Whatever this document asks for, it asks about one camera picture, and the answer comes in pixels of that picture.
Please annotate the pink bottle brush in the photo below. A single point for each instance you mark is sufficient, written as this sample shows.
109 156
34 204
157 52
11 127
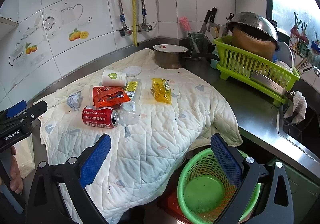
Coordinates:
185 24

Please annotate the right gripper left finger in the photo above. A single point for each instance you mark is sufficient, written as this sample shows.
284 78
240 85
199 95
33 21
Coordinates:
46 203

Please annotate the yellow plastic wrapper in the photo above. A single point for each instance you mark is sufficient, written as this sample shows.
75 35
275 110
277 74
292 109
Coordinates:
161 90

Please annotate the white dish rag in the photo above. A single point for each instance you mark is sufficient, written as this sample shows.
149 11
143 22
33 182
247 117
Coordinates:
297 105

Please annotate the green cabinet door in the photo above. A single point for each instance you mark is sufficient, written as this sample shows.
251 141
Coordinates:
305 195

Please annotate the brown clay pot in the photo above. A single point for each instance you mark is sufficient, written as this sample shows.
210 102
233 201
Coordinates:
260 47

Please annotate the metal pot white rim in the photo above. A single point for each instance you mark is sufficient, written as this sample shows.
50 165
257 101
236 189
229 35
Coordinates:
167 56

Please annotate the red stool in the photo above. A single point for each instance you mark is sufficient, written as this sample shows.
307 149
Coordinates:
169 203

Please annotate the red soda can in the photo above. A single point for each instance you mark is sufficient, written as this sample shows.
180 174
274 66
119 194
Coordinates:
106 117

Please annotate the white paper cup green leaf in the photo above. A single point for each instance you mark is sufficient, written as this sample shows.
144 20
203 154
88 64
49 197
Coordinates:
114 78

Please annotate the clear bottle yellow label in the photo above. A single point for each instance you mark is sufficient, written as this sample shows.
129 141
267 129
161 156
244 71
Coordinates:
133 89

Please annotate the white quilted cloth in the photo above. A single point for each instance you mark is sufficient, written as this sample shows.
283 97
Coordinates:
143 156

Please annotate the black handled knives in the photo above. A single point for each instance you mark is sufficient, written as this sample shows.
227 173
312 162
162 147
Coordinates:
209 20

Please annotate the cleaver knife blade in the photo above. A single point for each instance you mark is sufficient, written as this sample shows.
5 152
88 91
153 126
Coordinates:
271 85

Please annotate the steel colander bowl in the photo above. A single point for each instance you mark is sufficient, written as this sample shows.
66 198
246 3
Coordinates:
257 23

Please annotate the metal water pipe valve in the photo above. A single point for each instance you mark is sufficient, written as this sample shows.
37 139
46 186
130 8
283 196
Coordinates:
124 31

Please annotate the orange snack wrapper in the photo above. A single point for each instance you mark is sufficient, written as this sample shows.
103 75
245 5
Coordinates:
108 96

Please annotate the white plastic bag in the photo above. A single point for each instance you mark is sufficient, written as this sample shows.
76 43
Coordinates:
25 156

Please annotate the green dish rack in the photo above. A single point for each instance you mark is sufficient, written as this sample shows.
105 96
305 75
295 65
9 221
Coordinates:
243 66

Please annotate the white plate in rack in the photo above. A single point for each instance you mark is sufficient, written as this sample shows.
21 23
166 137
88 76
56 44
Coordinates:
285 55

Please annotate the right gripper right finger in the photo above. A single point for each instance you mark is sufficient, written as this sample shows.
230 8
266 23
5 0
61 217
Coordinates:
274 204

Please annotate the left hand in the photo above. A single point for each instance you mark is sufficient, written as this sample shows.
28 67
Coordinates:
16 183

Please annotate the green perforated trash basket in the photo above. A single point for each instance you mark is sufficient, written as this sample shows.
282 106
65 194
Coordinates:
203 190

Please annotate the crumpled grey paper ball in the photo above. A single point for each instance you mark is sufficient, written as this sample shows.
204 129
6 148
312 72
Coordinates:
74 101

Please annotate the clear plastic cup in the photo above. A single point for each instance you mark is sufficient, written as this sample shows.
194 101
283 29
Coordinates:
130 112

